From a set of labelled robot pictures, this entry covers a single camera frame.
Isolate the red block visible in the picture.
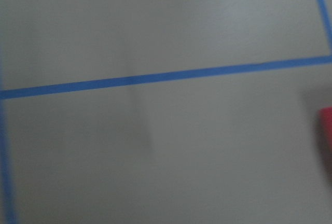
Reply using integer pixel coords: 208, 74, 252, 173
319, 107, 332, 144

